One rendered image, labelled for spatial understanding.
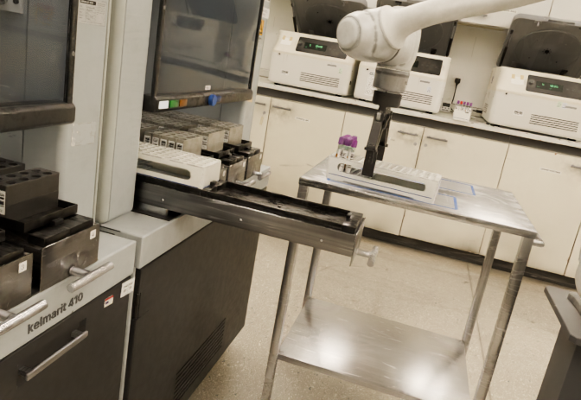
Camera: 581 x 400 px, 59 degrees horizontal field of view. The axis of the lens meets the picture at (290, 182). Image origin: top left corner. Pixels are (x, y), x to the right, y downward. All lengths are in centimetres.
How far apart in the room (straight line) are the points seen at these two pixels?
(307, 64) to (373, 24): 226
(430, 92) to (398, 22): 216
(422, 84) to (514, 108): 56
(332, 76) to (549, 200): 154
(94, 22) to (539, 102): 282
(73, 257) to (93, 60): 34
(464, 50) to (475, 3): 276
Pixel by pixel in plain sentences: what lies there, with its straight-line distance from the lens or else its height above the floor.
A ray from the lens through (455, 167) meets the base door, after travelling 339.
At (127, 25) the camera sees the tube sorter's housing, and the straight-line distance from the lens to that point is 105.
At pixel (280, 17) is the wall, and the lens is 416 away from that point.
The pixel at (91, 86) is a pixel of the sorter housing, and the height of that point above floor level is 102.
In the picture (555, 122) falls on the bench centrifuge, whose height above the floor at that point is 99.
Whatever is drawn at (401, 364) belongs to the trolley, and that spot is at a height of 28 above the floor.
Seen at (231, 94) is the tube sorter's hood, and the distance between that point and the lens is 150.
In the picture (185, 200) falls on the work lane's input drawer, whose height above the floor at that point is 79.
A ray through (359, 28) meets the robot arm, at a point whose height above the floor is 121.
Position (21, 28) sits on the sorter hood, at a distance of 82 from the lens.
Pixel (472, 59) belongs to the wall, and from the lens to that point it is 398.
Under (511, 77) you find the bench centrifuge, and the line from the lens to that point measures 342.
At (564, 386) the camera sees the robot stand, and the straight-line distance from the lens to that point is 129.
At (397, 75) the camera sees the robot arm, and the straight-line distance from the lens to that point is 135.
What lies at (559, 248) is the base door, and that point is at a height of 25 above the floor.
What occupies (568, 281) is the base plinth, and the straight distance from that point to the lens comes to 372.
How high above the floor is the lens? 114
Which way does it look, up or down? 14 degrees down
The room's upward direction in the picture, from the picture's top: 10 degrees clockwise
